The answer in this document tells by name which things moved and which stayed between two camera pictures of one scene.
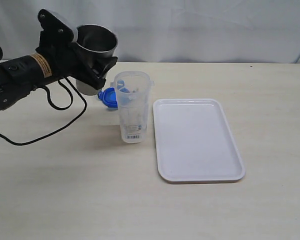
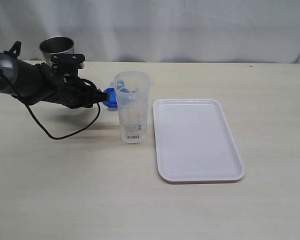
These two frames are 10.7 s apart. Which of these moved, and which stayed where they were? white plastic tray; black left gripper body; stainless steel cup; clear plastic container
Moved: black left gripper body; stainless steel cup
Stayed: white plastic tray; clear plastic container
